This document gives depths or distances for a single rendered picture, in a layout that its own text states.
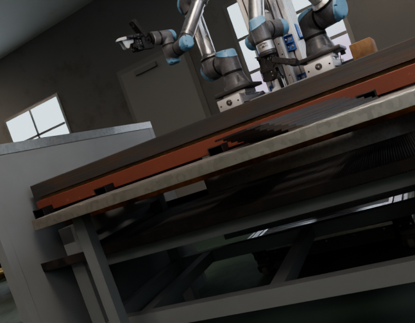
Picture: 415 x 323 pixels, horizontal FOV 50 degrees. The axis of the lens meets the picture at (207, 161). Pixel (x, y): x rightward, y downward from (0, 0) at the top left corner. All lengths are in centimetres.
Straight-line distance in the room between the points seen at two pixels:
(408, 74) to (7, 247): 138
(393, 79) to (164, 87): 475
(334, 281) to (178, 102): 457
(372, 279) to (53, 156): 133
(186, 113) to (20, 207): 412
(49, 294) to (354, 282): 108
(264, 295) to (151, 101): 470
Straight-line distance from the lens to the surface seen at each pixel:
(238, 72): 251
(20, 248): 174
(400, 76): 127
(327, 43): 238
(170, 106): 580
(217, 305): 155
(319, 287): 143
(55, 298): 182
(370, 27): 512
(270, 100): 130
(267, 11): 258
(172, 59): 248
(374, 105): 95
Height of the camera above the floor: 78
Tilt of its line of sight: 2 degrees down
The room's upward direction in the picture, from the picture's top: 20 degrees counter-clockwise
